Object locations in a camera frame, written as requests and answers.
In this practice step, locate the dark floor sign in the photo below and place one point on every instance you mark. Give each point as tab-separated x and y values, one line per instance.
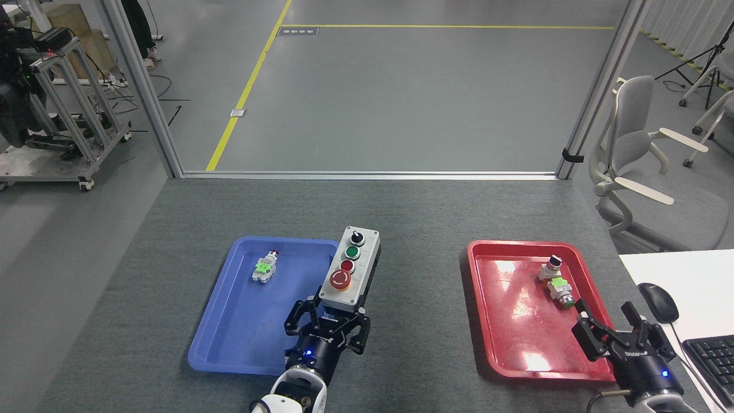
298	31

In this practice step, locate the white office chair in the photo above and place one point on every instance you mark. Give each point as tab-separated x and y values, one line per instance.
714	123

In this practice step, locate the silver floor socket plate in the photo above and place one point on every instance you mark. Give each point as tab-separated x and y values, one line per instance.
238	113

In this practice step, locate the silver aluminium rail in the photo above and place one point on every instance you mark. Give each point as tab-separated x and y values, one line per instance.
367	175

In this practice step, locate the blue plastic tray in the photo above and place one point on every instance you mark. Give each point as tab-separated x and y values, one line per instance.
252	321

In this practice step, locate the black computer mouse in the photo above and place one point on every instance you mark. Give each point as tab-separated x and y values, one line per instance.
658	302

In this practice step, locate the black machine on cart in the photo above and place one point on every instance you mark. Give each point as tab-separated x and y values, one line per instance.
14	97

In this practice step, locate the black tripod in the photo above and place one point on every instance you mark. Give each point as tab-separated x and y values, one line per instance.
702	57

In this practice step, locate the silver aluminium post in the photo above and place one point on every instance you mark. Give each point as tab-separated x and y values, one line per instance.
599	86
143	86

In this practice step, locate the black keyboard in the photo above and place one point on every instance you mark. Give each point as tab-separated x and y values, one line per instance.
712	364

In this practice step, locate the black selector switch white block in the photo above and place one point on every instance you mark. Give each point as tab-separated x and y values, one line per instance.
551	268

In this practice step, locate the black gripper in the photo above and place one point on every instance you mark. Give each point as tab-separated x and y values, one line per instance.
315	354
647	373

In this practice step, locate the white desk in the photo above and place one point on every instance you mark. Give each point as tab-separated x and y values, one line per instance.
699	287

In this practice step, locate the black clamp on post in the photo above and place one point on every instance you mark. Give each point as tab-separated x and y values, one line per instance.
572	156

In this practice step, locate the red plastic tray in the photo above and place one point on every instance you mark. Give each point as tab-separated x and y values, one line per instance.
522	321

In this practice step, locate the grey control box with buttons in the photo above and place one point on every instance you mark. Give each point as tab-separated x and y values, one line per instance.
351	267

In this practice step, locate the white curtain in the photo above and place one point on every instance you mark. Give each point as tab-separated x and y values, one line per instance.
688	23

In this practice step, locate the cardboard box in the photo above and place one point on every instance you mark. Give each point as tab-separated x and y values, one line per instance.
92	51

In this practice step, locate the red push button green block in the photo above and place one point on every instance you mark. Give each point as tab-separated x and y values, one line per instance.
265	267

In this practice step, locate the grey office chair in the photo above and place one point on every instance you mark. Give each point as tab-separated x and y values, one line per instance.
636	149

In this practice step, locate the aluminium frame cart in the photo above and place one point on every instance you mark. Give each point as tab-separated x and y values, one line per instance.
74	115

